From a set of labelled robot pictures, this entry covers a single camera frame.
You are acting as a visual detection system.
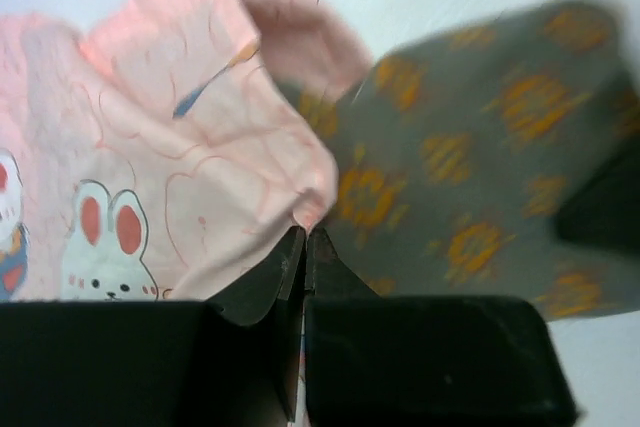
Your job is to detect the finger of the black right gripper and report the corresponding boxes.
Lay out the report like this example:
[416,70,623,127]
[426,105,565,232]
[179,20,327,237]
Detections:
[555,69,639,256]

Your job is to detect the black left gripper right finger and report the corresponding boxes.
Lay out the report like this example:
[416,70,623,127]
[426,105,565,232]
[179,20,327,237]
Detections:
[304,229,580,427]

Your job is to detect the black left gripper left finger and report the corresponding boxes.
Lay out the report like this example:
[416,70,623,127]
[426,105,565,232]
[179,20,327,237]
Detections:
[1,227,306,426]

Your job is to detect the pink cartoon pillowcase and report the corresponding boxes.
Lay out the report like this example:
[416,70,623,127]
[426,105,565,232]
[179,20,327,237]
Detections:
[1,0,370,301]

